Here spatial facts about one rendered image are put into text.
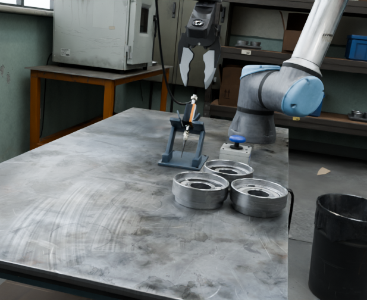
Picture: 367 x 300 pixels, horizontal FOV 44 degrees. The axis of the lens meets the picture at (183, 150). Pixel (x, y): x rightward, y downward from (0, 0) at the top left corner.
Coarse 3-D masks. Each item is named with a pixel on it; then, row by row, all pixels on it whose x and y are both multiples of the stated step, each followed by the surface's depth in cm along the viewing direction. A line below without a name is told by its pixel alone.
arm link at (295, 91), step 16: (320, 0) 124; (336, 0) 123; (320, 16) 123; (336, 16) 124; (304, 32) 126; (320, 32) 123; (304, 48) 124; (320, 48) 124; (288, 64) 124; (304, 64) 122; (320, 64) 125; (272, 80) 127; (288, 80) 123; (304, 80) 120; (320, 80) 123; (272, 96) 127; (288, 96) 122; (304, 96) 122; (320, 96) 125; (288, 112) 125; (304, 112) 124
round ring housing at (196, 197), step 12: (180, 180) 86; (216, 180) 88; (180, 192) 81; (192, 192) 80; (204, 192) 79; (216, 192) 80; (180, 204) 82; (192, 204) 81; (204, 204) 81; (216, 204) 82
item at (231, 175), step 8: (216, 160) 99; (224, 160) 99; (208, 168) 92; (224, 168) 97; (240, 168) 98; (248, 168) 97; (224, 176) 90; (232, 176) 90; (240, 176) 90; (248, 176) 91
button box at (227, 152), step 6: (228, 144) 112; (222, 150) 107; (228, 150) 106; (234, 150) 107; (240, 150) 108; (246, 150) 108; (222, 156) 107; (228, 156) 107; (234, 156) 106; (240, 156) 106; (246, 156) 106; (246, 162) 106
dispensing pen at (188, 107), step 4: (192, 96) 110; (196, 96) 111; (192, 100) 110; (196, 100) 110; (188, 104) 108; (192, 104) 108; (188, 108) 108; (184, 112) 107; (188, 112) 107; (184, 116) 107; (188, 116) 107; (184, 120) 106; (188, 120) 106; (184, 124) 108; (188, 124) 108; (188, 128) 107; (184, 132) 107; (188, 132) 107; (184, 136) 107; (188, 136) 107; (184, 140) 107; (184, 144) 106
